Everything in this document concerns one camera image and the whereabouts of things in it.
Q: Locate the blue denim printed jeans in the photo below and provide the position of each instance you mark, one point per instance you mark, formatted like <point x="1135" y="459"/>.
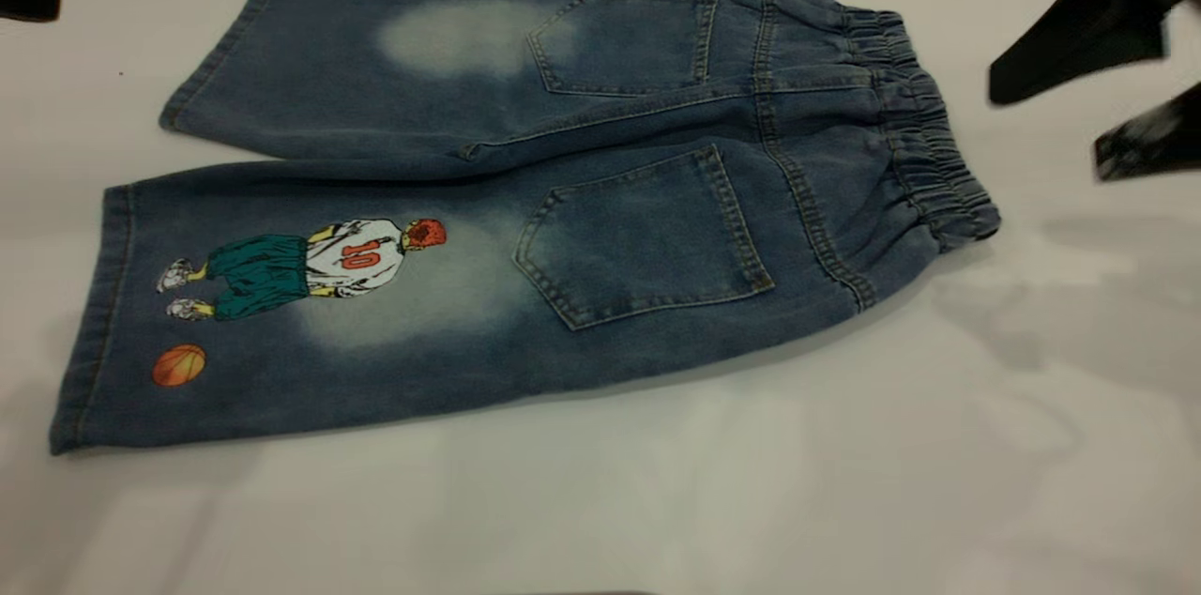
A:
<point x="600" y="229"/>

